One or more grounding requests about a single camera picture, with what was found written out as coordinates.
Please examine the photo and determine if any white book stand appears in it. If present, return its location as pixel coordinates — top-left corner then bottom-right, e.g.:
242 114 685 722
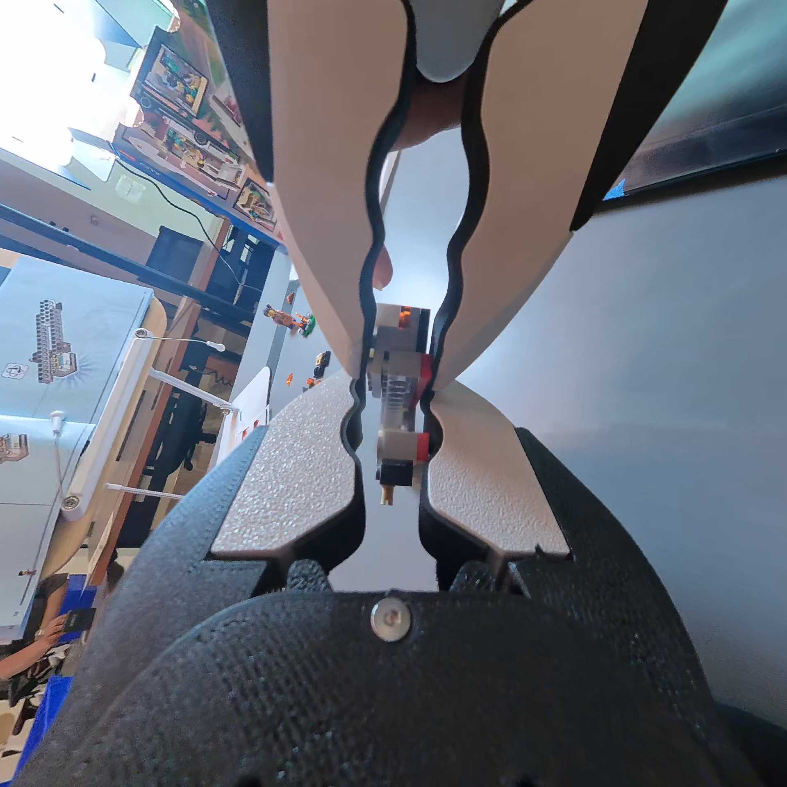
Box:
37 298 273 582

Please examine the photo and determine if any blue plastic bin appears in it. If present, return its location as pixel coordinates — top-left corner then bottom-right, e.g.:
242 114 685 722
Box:
61 575 99 610
21 676 75 760

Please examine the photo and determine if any dark glossy panel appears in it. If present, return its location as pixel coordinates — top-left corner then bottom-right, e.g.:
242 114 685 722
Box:
590 0 787 213

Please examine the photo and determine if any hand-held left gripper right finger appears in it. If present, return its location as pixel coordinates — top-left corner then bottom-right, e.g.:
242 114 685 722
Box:
419 381 571 560

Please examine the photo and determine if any grey lego beam frame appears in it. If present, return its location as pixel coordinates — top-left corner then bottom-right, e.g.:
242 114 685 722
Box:
366 350 431 506

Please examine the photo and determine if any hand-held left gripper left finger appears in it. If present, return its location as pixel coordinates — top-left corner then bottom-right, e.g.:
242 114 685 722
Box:
209 374 366 562

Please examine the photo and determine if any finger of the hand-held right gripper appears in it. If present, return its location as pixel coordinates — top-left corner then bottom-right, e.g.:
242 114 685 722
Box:
428 0 649 393
266 0 416 377

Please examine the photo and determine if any black power cable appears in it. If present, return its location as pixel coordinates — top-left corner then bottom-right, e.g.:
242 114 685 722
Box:
114 157 265 290

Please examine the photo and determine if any instruction booklet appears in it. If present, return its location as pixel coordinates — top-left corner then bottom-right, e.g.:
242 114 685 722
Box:
0 255 155 640

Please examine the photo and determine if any black office chair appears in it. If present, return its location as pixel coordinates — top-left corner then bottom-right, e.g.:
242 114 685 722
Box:
144 393 213 489

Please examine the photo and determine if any person's right hand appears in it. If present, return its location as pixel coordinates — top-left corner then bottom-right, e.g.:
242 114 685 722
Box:
372 77 469 291

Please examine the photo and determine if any lego set box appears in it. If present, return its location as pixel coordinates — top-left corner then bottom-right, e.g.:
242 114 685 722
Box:
111 25 287 234

